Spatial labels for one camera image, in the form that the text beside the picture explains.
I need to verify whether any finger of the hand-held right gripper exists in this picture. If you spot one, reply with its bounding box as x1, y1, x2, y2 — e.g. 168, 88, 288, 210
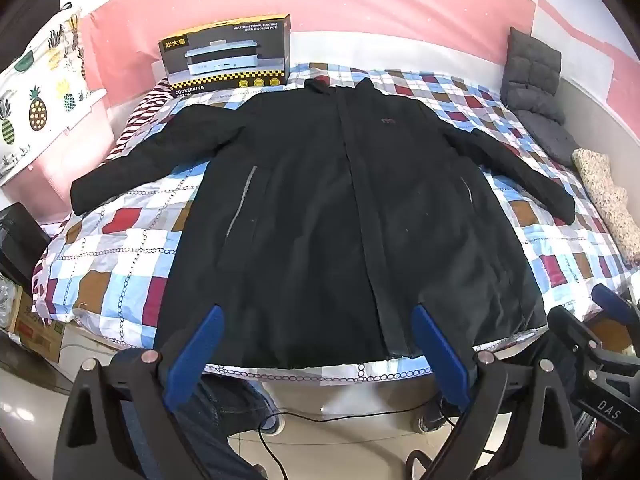
591, 284, 640, 323
546, 305, 603, 361

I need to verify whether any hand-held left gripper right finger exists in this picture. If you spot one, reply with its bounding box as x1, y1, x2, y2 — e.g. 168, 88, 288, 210
410, 306, 583, 480

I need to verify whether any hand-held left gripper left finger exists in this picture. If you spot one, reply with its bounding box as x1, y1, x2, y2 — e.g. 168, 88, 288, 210
52, 305, 226, 480

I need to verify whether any black jacket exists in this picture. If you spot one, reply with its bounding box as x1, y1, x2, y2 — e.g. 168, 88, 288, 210
70, 77, 577, 371

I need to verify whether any plain brown cardboard box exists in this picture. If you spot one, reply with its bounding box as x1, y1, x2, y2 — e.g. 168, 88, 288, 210
585, 310, 633, 356

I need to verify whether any grey shoe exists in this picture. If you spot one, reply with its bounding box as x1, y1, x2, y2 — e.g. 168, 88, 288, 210
419, 397, 453, 433
259, 385, 284, 433

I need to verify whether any person's left leg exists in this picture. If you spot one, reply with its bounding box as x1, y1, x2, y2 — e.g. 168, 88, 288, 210
170, 375, 273, 480

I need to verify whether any beige fuzzy cloth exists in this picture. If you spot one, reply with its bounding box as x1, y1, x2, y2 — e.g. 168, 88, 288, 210
571, 147, 640, 261

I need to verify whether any checkered bed sheet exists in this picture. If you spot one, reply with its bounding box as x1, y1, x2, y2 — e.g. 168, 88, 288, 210
31, 62, 640, 386

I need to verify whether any printed cardboard box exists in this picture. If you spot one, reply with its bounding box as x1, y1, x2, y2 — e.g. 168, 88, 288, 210
7, 285, 66, 363

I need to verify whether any black case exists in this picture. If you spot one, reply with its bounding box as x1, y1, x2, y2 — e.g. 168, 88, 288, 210
0, 202, 51, 293

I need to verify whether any grey quilted cushion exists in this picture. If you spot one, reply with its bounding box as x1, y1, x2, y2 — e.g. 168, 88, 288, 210
501, 26, 581, 168

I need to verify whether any red white striped pillow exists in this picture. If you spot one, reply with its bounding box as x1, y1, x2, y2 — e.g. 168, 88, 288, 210
102, 77, 173, 166

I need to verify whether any black cooking pot box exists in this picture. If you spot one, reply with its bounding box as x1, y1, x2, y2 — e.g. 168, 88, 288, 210
158, 14, 292, 95

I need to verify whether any pineapple print cloth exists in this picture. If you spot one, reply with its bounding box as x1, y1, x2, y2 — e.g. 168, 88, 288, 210
0, 7, 93, 181

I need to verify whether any black cable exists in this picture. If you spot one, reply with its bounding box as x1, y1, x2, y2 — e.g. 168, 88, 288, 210
257, 407, 446, 480

